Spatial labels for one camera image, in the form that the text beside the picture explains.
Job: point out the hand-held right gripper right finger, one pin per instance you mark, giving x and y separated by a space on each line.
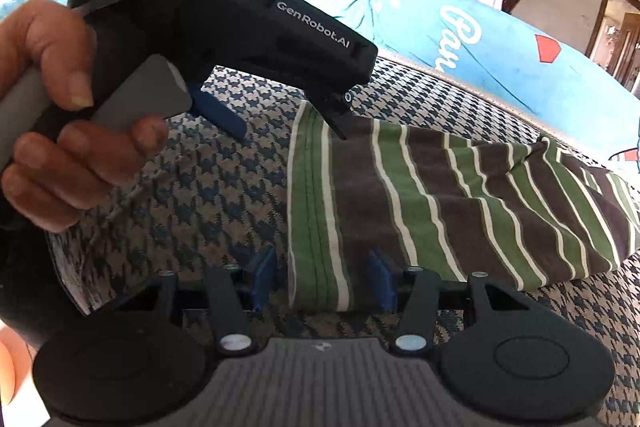
381 282

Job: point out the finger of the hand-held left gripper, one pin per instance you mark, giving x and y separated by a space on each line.
332 114
222 117

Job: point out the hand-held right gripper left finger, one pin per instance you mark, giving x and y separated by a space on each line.
263 279

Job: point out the green brown striped t-shirt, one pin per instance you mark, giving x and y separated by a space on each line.
450 207

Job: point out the person's left hand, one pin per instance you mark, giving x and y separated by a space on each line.
55 177

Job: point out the houndstooth sofa seat cover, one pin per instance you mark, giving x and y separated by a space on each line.
210 197

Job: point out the blue printed sofa backrest cover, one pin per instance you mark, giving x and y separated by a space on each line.
500 57

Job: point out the dark dining chair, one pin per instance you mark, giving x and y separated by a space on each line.
511 4

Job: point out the brown wooden door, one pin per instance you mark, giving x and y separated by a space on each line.
620 37

